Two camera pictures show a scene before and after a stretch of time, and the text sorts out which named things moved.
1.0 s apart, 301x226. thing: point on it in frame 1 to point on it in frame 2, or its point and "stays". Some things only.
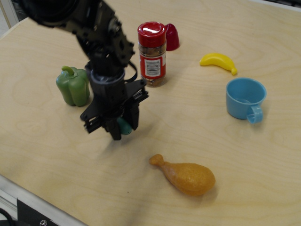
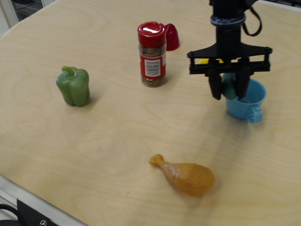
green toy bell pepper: [74, 85] stays
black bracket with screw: [27, 216] stays
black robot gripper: [113, 99] to [228, 46]
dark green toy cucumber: [125, 127] to [228, 84]
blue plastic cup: [244, 97] stays
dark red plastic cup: [171, 37] stays
